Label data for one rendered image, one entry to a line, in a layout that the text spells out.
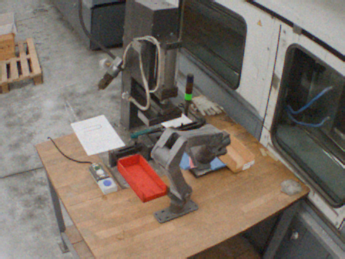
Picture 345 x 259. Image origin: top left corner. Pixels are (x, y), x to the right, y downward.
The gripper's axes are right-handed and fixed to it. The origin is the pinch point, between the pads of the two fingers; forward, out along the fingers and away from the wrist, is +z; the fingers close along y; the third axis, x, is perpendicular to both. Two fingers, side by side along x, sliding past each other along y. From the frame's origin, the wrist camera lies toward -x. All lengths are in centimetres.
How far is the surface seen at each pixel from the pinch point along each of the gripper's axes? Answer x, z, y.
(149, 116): 9.0, 2.2, 28.2
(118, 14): -110, 187, 267
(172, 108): -0.1, -3.7, 27.3
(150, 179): 13.2, 16.1, 2.9
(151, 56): 9, -18, 47
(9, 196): 74, 153, 52
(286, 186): -42.0, -7.5, -25.8
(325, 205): -57, -16, -46
